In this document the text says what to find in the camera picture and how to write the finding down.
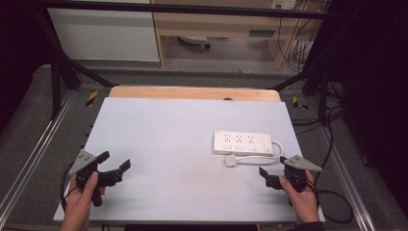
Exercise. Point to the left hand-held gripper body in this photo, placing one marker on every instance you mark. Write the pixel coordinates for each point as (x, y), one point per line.
(84, 160)

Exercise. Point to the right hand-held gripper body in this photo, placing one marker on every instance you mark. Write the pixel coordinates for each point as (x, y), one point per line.
(300, 164)

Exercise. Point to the person's right hand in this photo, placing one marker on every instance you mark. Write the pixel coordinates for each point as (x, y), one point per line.
(304, 205)

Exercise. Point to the person's left hand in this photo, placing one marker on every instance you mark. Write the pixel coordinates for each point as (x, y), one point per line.
(77, 205)

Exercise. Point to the white plug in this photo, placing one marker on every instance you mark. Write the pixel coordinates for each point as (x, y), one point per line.
(230, 160)

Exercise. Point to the white power strip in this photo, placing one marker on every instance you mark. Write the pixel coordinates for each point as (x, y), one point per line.
(242, 142)

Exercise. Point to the yellow black floor tape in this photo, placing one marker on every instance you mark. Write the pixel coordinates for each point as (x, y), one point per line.
(91, 98)
(298, 103)

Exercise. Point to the wooden table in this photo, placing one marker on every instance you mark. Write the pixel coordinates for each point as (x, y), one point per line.
(192, 93)

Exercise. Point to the black curtain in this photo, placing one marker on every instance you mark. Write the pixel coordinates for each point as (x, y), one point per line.
(375, 80)
(17, 48)

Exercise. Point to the white cabinet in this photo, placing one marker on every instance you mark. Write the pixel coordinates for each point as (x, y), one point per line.
(106, 35)

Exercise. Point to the office chair base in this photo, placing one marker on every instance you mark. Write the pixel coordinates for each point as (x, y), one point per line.
(195, 40)

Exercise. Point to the light wooden desk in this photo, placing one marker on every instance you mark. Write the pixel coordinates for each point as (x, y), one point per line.
(221, 24)

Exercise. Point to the aluminium floor rail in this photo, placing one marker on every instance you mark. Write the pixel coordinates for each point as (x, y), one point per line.
(349, 179)
(35, 150)

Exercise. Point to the white wall socket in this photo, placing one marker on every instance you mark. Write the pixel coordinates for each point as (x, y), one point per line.
(284, 4)

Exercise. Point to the black metal frame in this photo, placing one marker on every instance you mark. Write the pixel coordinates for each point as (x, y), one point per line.
(179, 8)

